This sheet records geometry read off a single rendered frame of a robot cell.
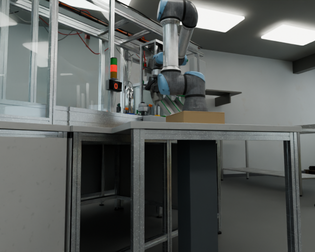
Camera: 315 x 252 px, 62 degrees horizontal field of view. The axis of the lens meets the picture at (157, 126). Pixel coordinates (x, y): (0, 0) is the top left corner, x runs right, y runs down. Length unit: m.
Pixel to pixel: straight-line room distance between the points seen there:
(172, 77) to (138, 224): 0.77
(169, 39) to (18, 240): 1.19
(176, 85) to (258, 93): 6.25
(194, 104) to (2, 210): 1.00
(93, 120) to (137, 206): 0.59
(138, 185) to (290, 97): 7.54
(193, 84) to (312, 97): 7.71
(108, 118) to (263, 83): 6.58
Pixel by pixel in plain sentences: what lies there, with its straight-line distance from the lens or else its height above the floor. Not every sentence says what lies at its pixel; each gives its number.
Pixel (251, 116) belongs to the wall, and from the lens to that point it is 7.37.
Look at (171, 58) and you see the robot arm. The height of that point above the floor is 1.24.
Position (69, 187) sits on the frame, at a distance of 1.33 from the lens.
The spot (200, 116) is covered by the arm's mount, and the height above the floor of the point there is 0.92.
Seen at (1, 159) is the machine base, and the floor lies 0.71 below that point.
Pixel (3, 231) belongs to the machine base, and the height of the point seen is 0.43.
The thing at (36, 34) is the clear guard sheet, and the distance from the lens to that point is 1.38.
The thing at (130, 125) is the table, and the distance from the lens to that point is 1.05.
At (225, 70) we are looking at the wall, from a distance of 7.13.
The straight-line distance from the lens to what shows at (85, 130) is 1.34.
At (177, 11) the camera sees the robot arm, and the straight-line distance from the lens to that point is 1.58.
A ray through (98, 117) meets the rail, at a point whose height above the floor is 0.92.
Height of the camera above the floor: 0.76
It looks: 5 degrees up
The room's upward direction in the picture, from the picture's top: straight up
